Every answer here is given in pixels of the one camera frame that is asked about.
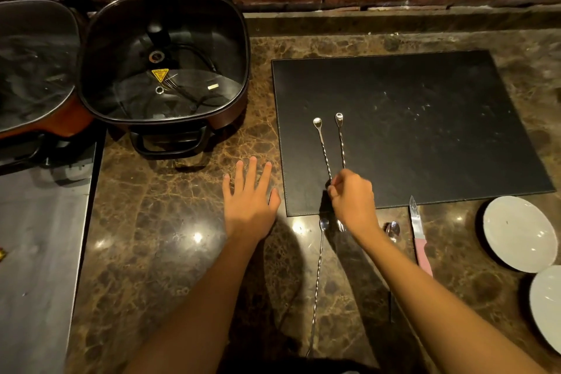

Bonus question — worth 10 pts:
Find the person's right hand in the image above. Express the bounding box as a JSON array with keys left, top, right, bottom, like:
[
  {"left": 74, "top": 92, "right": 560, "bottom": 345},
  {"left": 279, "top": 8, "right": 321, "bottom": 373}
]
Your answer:
[{"left": 327, "top": 169, "right": 380, "bottom": 238}]

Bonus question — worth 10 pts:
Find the person's left hand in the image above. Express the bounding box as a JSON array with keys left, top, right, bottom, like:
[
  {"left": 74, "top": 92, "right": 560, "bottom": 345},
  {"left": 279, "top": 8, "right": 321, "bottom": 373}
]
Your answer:
[{"left": 222, "top": 157, "right": 281, "bottom": 242}]

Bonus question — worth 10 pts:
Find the twisted silver bar spoon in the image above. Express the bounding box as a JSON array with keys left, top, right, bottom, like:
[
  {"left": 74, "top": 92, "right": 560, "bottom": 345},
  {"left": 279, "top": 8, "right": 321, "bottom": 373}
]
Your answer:
[
  {"left": 335, "top": 112, "right": 347, "bottom": 170},
  {"left": 312, "top": 117, "right": 348, "bottom": 233},
  {"left": 305, "top": 218, "right": 330, "bottom": 359}
]

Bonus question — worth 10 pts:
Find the person's left forearm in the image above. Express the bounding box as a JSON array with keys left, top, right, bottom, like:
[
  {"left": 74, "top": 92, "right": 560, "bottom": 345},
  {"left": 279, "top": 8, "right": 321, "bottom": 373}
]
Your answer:
[{"left": 124, "top": 229, "right": 265, "bottom": 374}]

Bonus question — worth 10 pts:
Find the person's right forearm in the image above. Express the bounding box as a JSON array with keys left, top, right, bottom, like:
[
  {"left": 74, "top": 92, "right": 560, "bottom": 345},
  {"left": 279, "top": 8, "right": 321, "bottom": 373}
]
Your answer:
[{"left": 354, "top": 227, "right": 549, "bottom": 374}]

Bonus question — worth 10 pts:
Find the square electric cooking pot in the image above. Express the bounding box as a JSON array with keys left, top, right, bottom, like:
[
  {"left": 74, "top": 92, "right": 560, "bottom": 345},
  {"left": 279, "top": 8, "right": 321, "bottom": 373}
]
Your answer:
[{"left": 79, "top": 0, "right": 252, "bottom": 160}]

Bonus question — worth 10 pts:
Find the black leather placemat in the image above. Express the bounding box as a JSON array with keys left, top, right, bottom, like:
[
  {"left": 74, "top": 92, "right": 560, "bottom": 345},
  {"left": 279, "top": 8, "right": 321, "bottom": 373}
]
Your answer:
[{"left": 271, "top": 50, "right": 557, "bottom": 217}]

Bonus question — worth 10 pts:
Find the orange electric cooking pot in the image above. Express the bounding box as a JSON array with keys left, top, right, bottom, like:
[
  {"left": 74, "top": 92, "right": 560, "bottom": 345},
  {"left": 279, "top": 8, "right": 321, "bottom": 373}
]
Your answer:
[{"left": 0, "top": 0, "right": 95, "bottom": 173}]

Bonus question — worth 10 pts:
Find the square glass pot lid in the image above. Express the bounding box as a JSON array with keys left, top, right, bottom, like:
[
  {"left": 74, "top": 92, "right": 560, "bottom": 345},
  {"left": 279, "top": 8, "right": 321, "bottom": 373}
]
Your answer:
[{"left": 80, "top": 0, "right": 251, "bottom": 123}]

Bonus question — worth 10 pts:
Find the white round plate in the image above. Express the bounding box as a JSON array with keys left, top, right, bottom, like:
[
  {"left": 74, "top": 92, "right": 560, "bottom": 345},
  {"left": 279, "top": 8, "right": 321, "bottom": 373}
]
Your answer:
[
  {"left": 529, "top": 265, "right": 561, "bottom": 355},
  {"left": 482, "top": 196, "right": 558, "bottom": 274}
]

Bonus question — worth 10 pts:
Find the pink handled knife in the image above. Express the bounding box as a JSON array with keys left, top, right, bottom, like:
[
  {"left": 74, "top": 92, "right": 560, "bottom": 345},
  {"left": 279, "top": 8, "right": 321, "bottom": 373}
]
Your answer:
[{"left": 408, "top": 196, "right": 434, "bottom": 278}]

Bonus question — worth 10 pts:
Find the black power cable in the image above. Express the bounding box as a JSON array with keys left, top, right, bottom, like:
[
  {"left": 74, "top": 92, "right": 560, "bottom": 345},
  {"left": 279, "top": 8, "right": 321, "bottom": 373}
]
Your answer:
[{"left": 147, "top": 44, "right": 218, "bottom": 118}]

